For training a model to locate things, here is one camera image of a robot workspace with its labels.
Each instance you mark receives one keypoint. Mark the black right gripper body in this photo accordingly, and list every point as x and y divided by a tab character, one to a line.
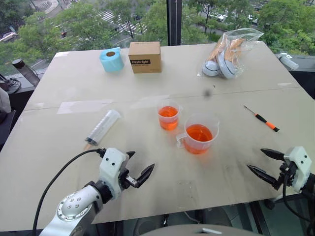
288	173

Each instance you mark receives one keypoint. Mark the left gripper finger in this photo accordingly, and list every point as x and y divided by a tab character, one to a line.
145	175
131	154

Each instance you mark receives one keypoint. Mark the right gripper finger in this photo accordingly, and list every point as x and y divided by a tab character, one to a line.
273	154
264	176

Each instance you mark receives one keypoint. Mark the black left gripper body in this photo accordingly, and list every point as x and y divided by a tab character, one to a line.
125	180

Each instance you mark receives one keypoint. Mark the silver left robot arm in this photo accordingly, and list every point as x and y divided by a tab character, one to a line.
73	206

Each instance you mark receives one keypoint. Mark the large clear plastic syringe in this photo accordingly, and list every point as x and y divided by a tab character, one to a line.
102	127

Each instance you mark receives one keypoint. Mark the small beaker orange liquid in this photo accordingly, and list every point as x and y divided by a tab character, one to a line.
168	118

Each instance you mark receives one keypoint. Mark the large beaker orange liquid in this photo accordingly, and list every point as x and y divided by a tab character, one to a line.
198	137

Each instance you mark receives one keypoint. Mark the black water bottle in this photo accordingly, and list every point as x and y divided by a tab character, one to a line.
27	72

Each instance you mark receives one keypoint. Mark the black caster wheel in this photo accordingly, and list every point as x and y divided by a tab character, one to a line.
270	204

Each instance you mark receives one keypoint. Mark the black orange screwdriver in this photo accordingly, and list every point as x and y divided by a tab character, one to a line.
264	121

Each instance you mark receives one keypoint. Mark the grey cylindrical object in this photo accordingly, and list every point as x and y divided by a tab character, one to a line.
288	61

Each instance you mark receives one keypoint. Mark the blue wrapped tissue roll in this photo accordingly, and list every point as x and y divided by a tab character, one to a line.
112	60

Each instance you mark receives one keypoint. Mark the brown cardboard box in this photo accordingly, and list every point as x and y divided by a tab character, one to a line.
145	57

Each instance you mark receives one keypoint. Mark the clear plastic zip bag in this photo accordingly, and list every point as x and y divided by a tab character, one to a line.
227	54

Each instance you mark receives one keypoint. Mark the black side desk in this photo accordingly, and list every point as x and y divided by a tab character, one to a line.
17	100

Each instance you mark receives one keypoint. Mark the grey cloth bundle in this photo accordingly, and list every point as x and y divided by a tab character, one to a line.
3	104

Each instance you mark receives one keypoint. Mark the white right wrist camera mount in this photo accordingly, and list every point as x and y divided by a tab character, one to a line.
298	163

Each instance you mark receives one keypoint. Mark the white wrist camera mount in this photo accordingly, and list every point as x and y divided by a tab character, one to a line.
298	163
112	164

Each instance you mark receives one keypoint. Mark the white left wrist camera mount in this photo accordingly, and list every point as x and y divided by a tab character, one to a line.
112	164

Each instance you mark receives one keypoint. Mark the black window frame post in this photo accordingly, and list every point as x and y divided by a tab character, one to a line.
174	22

